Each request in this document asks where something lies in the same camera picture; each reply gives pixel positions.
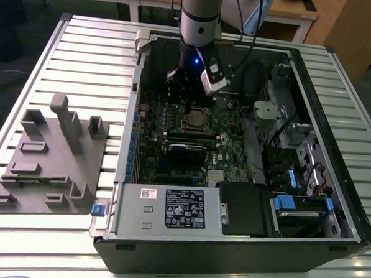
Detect silver chipset heatsink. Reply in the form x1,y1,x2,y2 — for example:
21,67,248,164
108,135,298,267
206,169,227,183

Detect silver CPU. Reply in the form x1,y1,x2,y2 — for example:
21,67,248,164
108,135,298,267
187,111,209,129

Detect grey power supply unit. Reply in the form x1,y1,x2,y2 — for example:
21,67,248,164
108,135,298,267
111,182,226,241

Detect hard disk in blue carrier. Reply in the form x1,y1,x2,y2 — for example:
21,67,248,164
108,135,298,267
269,193,334,240

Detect blue cable connector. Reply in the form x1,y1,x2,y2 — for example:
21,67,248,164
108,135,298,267
286,169,298,188

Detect black label sticker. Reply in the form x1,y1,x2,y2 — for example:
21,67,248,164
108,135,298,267
163,188,206,230

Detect black PC case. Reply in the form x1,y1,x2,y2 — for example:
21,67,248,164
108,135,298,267
86,27,371,278

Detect wooden desk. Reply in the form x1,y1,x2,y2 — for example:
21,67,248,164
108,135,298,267
0,0,320,44

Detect grey parts rack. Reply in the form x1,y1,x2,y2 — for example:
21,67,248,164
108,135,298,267
0,91,112,220

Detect blue case latch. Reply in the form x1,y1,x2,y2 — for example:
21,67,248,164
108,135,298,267
91,203,106,218

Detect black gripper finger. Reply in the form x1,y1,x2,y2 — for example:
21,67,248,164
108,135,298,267
182,71,206,116
164,67,190,115

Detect white barcode sticker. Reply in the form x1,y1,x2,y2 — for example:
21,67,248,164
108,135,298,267
140,188,158,200

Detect thin black cable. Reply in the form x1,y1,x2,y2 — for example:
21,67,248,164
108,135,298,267
268,114,297,154

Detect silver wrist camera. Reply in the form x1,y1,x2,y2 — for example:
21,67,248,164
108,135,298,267
199,54,233,97

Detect black graphics card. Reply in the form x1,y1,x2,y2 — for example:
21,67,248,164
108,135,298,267
167,142,209,174

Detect coloured power wires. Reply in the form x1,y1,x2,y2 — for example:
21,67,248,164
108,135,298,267
314,179,333,199

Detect wooden cabinet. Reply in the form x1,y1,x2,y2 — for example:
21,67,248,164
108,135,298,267
302,0,371,86

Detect grey case handle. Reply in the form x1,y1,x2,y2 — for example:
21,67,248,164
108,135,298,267
134,29,153,55

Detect black RAM slot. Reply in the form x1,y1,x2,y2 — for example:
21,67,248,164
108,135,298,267
167,129,216,139

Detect CPU socket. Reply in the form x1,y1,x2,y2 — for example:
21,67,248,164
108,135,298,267
178,104,216,136

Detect metal drive cage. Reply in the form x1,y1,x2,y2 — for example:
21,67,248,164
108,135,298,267
255,62,307,152

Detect green motherboard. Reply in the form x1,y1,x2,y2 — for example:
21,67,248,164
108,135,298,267
132,81,272,192

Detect silver metal bracket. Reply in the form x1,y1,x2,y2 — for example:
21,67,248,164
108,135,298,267
250,100,286,135

